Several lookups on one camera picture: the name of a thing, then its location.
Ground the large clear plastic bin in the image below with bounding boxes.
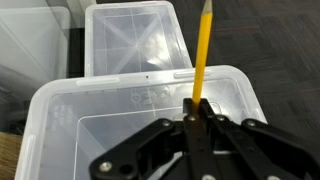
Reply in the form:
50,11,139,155
14,64,268,180

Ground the yellow pencil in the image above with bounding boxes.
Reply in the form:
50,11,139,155
192,0,213,106

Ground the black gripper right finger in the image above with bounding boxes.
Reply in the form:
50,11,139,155
199,99,320,180

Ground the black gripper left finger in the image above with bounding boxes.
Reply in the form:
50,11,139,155
89,98,214,180

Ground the small clear plastic bin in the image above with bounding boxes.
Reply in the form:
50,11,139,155
84,0,192,77

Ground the clear plastic bin lid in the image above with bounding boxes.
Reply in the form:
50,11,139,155
0,6,70,100

